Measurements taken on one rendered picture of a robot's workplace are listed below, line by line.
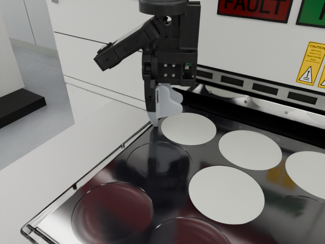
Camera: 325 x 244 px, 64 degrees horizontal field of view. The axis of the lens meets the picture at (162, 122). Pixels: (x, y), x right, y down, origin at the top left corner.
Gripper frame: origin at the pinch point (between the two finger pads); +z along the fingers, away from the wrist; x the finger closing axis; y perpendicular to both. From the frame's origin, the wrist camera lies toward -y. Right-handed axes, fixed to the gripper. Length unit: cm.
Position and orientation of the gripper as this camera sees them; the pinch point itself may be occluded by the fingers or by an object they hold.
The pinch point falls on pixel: (152, 119)
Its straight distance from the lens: 47.9
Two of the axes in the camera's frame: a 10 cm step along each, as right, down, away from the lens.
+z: 0.0, 8.3, 5.6
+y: 10.0, 0.5, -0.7
